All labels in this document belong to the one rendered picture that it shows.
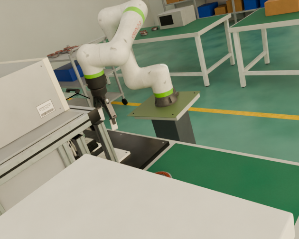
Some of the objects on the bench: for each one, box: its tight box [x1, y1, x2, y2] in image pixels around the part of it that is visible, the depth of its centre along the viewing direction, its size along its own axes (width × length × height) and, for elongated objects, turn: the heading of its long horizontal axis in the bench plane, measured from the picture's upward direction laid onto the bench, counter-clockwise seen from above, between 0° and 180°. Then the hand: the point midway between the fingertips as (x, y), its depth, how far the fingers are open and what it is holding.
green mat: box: [146, 143, 299, 225], centre depth 90 cm, size 94×61×1 cm, turn 169°
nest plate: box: [97, 147, 131, 163], centre depth 138 cm, size 15×15×1 cm
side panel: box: [0, 143, 74, 220], centre depth 94 cm, size 28×3×32 cm, turn 169°
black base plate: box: [67, 129, 170, 170], centre depth 146 cm, size 47×64×2 cm
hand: (107, 123), depth 146 cm, fingers open, 13 cm apart
